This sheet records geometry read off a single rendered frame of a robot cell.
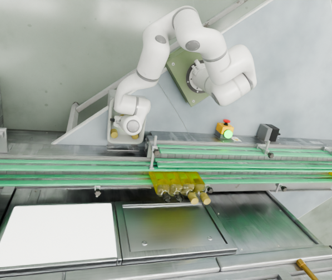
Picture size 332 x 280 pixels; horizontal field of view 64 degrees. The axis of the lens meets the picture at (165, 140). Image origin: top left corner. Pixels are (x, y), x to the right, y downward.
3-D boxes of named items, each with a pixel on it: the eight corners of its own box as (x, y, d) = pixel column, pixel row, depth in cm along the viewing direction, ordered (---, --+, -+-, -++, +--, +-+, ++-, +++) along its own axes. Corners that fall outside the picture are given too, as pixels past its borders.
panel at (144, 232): (11, 209, 113) (-17, 279, 83) (11, 204, 112) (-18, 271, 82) (204, 203, 139) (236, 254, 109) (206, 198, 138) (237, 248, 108)
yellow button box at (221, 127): (214, 133, 150) (219, 138, 143) (217, 121, 147) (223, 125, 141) (225, 134, 152) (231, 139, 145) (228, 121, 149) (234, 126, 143)
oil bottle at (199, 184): (180, 173, 139) (194, 198, 121) (182, 164, 137) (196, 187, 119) (190, 173, 141) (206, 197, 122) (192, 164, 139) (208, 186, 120)
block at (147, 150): (143, 151, 136) (145, 158, 130) (145, 134, 132) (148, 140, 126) (149, 151, 137) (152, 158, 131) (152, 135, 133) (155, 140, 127)
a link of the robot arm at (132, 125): (129, 94, 98) (153, 99, 101) (125, 94, 108) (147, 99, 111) (122, 134, 99) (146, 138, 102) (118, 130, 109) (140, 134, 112)
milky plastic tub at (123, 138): (105, 136, 134) (107, 143, 126) (109, 93, 125) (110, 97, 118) (139, 137, 139) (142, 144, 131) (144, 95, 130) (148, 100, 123)
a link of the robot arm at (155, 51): (182, 86, 92) (177, 60, 101) (211, 32, 76) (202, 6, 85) (137, 76, 86) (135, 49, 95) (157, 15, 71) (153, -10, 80)
